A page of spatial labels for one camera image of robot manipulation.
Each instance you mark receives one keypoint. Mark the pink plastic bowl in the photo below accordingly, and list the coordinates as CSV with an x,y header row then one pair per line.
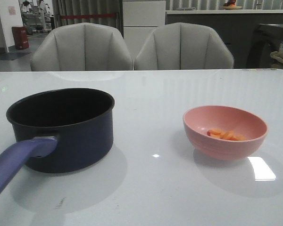
x,y
199,120

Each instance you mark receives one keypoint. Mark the orange ham slice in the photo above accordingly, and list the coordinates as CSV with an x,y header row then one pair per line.
x,y
239,137
229,135
215,132

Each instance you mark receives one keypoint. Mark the dark blue saucepan purple handle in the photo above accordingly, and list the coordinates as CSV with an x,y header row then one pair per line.
x,y
58,131

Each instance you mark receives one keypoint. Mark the right grey upholstered chair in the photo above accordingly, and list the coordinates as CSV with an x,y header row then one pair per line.
x,y
183,46

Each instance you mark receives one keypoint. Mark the grey upholstered chair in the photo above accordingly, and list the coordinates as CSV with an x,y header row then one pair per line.
x,y
82,47
183,46

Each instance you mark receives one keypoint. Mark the left grey upholstered chair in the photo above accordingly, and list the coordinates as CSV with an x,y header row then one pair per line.
x,y
82,47

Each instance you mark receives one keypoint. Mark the white drawer cabinet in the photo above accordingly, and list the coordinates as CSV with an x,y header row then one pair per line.
x,y
139,18

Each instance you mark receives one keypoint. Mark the red barrier belt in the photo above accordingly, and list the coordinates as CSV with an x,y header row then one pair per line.
x,y
88,16

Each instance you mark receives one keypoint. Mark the grey counter with white top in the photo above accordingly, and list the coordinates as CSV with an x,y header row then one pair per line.
x,y
235,27

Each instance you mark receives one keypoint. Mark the red bin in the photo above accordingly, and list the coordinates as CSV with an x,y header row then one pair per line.
x,y
20,37

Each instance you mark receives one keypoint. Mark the fruit plate on counter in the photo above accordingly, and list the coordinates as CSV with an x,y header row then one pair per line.
x,y
231,5

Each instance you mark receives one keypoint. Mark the dark side table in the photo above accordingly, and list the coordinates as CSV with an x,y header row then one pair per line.
x,y
266,39

